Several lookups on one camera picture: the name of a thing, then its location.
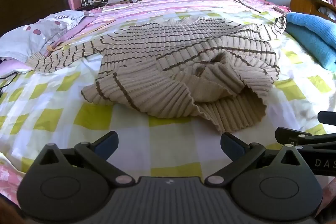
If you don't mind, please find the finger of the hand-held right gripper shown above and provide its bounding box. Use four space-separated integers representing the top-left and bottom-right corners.
318 111 336 125
275 127 336 147

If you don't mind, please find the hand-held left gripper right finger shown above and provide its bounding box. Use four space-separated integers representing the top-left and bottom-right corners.
205 132 305 186

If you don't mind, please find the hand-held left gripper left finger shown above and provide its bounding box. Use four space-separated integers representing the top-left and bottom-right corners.
34 131 135 186

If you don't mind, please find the beige striped knit sweater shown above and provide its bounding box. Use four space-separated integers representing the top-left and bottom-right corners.
26 15 288 134

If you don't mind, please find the blue knit garment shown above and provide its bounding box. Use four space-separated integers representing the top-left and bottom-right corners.
285 12 336 71

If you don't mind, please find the white bundle in cabinet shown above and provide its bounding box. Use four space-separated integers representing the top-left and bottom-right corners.
319 7 336 20

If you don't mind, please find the pink floral bed sheet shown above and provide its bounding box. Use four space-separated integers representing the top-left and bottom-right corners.
0 152 25 207

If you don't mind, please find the wooden cabinet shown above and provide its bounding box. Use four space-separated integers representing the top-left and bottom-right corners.
290 0 336 21

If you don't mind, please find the grey pillow with pink dots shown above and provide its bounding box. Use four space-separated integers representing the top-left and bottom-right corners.
0 10 88 62

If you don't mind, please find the pink floral quilt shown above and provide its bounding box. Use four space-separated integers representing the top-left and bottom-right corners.
231 0 292 14

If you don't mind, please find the white flat strip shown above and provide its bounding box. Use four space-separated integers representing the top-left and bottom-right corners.
101 5 130 12

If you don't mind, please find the dark nightstand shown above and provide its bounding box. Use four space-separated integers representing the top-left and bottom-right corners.
77 0 111 11

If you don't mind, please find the pink box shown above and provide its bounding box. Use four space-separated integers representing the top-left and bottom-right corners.
67 0 83 10

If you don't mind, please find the pink striped quilt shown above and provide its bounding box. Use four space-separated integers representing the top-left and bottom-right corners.
47 0 263 52

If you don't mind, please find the black cable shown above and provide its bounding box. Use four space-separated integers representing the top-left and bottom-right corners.
0 70 19 98

